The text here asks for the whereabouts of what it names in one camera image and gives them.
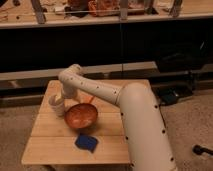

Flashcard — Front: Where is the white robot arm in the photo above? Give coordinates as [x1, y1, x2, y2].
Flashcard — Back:
[49, 64, 178, 171]

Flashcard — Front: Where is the orange frying pan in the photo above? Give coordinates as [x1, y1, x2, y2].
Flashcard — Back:
[64, 98, 98, 129]

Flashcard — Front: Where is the wooden table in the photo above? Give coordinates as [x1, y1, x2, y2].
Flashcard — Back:
[22, 80, 130, 165]

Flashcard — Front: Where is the blue sponge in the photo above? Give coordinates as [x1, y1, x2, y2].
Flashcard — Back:
[75, 134, 98, 153]

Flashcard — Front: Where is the wooden shelf bench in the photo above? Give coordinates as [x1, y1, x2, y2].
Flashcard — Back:
[0, 0, 213, 29]

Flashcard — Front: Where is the orange object on shelf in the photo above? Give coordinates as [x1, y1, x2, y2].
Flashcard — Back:
[88, 0, 119, 17]

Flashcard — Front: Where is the black power adapter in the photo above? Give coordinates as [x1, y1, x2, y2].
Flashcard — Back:
[160, 92, 179, 105]

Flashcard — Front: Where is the black object on floor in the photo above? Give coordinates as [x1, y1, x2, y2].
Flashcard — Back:
[192, 145, 213, 156]

